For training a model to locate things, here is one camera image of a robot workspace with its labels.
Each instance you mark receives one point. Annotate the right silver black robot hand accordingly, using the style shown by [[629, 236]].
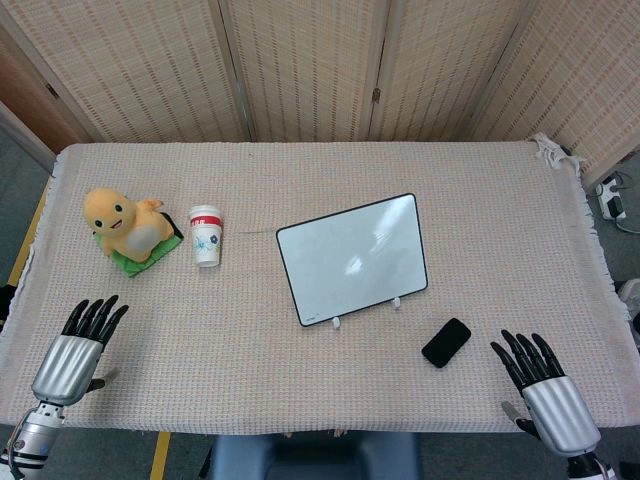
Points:
[[555, 395]]

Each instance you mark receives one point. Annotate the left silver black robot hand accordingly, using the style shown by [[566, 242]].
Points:
[[65, 363]]

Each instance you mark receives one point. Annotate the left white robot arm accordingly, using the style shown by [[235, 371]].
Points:
[[27, 435]]

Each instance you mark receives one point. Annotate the black-framed whiteboard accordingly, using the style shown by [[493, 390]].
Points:
[[352, 260]]

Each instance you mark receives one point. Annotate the green cloth pad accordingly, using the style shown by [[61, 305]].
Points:
[[142, 260]]

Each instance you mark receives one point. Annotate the yellow plush toy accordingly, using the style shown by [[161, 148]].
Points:
[[122, 222]]

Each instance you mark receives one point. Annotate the black flat object under plush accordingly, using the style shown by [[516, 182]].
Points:
[[171, 222]]

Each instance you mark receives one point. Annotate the white paper cup red band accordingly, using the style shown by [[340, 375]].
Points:
[[205, 235]]

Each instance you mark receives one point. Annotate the white power strip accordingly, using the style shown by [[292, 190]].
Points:
[[611, 200]]

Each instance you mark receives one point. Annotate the beige woven tablecloth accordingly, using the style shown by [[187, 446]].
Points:
[[310, 280]]

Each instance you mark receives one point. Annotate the bamboo folding screen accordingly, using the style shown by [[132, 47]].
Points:
[[320, 70]]

